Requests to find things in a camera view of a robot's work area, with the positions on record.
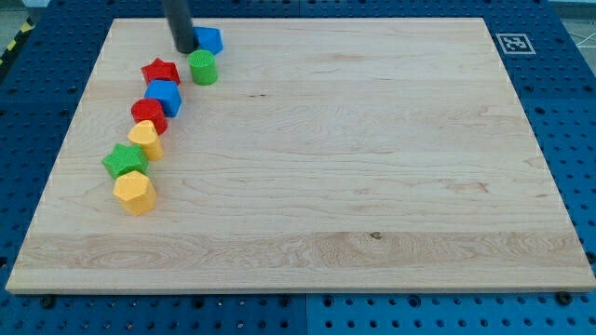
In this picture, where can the wooden board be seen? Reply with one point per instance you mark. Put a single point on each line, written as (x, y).
(349, 155)

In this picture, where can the red star block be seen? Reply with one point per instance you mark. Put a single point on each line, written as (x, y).
(161, 70)

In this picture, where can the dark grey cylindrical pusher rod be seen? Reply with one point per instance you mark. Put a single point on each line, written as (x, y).
(178, 15)

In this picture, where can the green cylinder block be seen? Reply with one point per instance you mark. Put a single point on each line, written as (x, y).
(203, 67)

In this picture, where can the red cylinder block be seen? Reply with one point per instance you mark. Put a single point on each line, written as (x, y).
(148, 109)

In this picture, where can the blue cube block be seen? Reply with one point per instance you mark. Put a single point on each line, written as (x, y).
(167, 93)

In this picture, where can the yellow teardrop block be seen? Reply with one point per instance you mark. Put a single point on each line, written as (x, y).
(144, 134)

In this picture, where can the yellow hexagon block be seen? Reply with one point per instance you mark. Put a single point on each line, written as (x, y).
(135, 193)

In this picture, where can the green star block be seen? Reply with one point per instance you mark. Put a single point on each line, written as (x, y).
(125, 158)

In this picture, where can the white fiducial marker tag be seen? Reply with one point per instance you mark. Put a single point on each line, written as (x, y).
(515, 44)

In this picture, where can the blue triangle block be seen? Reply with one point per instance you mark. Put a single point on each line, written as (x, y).
(209, 39)

